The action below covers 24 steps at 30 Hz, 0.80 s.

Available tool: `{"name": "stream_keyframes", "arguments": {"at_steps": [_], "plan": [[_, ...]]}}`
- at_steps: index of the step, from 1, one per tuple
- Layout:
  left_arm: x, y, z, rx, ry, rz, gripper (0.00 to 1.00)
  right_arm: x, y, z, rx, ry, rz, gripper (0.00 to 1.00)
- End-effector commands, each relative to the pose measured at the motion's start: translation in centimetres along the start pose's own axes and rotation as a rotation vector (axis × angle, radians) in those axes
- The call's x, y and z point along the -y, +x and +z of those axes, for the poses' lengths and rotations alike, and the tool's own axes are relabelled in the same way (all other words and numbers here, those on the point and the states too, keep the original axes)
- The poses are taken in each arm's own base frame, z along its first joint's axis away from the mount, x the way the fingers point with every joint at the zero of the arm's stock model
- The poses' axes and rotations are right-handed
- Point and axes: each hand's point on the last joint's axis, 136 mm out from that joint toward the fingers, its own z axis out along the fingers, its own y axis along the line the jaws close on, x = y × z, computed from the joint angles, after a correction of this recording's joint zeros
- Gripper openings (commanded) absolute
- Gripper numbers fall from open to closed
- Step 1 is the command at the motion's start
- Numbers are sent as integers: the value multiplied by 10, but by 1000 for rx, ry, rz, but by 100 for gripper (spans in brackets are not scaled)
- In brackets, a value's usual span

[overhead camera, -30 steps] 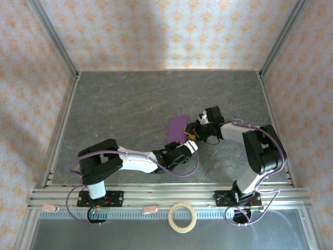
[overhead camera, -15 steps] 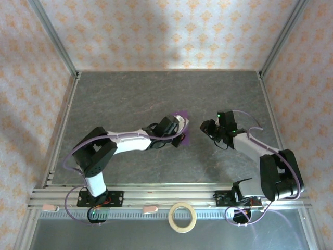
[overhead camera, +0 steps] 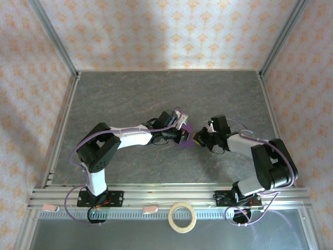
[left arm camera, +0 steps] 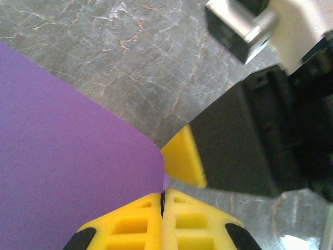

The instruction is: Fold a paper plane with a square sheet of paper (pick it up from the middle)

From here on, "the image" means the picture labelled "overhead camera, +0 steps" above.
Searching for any grey metal sheet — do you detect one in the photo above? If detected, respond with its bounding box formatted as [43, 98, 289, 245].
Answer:
[27, 218, 317, 250]

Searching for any purple square paper sheet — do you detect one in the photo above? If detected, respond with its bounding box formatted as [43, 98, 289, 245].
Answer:
[176, 123, 195, 149]

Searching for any beige tape roll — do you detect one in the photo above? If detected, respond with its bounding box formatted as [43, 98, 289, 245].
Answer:
[168, 202, 197, 234]

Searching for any aluminium mounting rail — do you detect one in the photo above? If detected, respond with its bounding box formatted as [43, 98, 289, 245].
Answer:
[28, 183, 312, 209]

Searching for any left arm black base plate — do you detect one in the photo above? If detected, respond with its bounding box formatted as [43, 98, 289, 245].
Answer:
[77, 191, 124, 208]

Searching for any grey slotted cable duct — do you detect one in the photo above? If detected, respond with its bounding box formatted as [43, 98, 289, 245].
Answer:
[37, 209, 305, 220]

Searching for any aluminium corner post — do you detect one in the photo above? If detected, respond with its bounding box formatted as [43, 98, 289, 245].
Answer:
[258, 0, 312, 79]
[27, 0, 81, 79]

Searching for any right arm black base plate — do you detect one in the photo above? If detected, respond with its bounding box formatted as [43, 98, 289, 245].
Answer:
[214, 190, 263, 208]

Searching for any aluminium lower frame bar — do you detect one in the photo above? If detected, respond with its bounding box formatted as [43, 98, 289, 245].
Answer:
[298, 208, 326, 250]
[14, 209, 40, 250]

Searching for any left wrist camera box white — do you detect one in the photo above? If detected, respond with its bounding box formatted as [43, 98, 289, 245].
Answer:
[173, 110, 189, 130]

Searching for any aluminium table side rail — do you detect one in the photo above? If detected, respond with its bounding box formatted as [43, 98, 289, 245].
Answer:
[41, 72, 82, 188]
[257, 71, 298, 188]

